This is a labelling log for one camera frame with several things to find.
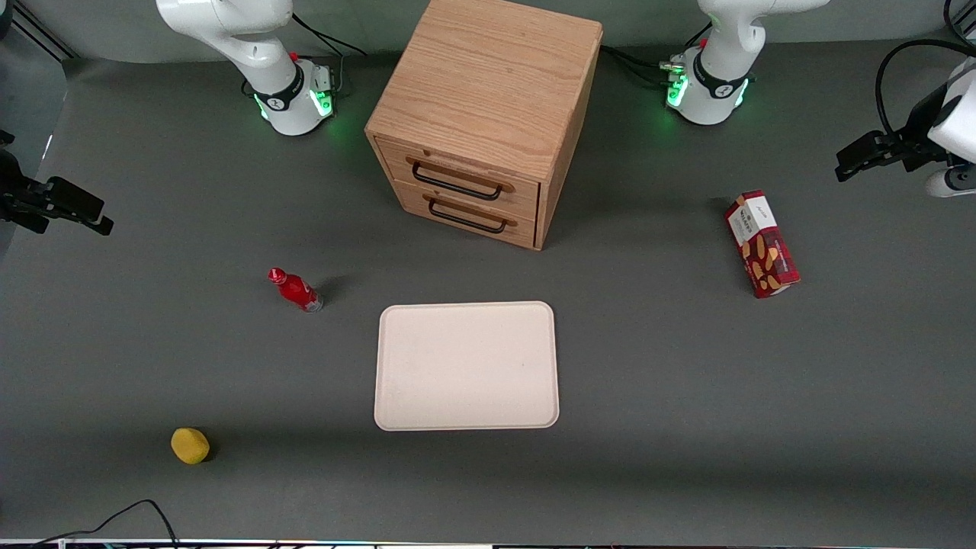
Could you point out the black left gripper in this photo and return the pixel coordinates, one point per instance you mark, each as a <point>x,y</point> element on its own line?
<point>917,131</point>

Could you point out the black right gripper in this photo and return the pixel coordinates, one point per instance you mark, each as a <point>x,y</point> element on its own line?
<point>11,191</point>

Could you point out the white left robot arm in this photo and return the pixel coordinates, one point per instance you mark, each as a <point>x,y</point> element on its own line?
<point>732,30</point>

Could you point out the red cookie box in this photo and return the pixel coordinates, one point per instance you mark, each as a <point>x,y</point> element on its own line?
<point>766,252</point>

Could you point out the cream rectangular tray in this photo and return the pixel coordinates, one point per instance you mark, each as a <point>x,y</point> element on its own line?
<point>467,366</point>

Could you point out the red soda bottle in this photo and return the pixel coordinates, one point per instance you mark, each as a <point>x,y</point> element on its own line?
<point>296,290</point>

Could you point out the wooden two-drawer cabinet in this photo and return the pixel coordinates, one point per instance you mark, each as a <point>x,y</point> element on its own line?
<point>488,84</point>

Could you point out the wooden drawer front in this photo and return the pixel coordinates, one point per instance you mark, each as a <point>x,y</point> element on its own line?
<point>457,164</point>
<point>465,225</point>

